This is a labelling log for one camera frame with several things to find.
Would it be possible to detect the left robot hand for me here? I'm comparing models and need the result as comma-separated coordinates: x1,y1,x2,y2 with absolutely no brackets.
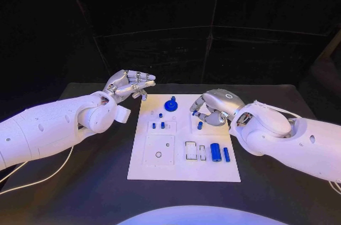
103,69,157,102

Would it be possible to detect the white cable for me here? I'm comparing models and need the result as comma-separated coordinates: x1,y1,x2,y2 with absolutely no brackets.
254,99,304,118
0,161,29,183
0,146,75,195
329,180,341,195

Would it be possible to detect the large blue cylinder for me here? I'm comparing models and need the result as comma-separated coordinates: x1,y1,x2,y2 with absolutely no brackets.
211,143,223,162

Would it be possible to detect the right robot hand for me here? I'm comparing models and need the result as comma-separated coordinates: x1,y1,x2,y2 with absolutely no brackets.
189,89,246,127

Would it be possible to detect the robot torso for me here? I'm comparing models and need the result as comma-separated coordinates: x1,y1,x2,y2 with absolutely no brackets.
116,205,290,225

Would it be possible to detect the white task board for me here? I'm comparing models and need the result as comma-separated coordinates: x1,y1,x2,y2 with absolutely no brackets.
127,94,242,183

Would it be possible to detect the blue gear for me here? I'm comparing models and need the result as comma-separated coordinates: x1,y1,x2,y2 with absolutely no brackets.
164,100,179,112

